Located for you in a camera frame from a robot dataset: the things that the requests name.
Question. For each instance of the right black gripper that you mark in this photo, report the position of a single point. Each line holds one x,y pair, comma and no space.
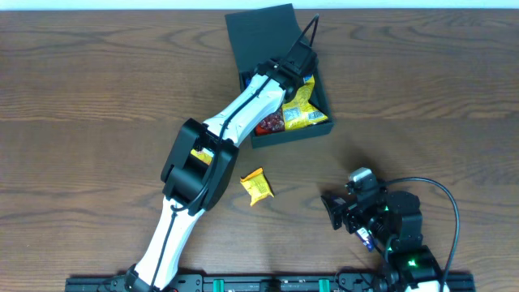
352,213

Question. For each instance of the dark blue chocolate bar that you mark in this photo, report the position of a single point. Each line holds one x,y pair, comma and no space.
366,238

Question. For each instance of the yellow Hacks candy bag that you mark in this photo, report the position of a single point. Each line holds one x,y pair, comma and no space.
299,112

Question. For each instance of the red Hacks candy bag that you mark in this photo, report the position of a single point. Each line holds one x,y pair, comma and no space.
273,123

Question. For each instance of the yellow orange snack packet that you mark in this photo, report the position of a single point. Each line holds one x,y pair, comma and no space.
204,155

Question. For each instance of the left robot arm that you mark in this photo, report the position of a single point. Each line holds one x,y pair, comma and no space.
198,168

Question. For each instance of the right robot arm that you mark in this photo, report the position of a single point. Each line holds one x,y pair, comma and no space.
391,223

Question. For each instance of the small yellow cracker packet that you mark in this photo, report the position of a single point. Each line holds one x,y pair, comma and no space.
257,186

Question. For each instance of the dark green open box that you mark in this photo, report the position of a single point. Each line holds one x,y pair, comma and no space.
258,35

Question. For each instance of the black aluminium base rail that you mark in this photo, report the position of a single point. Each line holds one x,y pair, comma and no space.
197,283

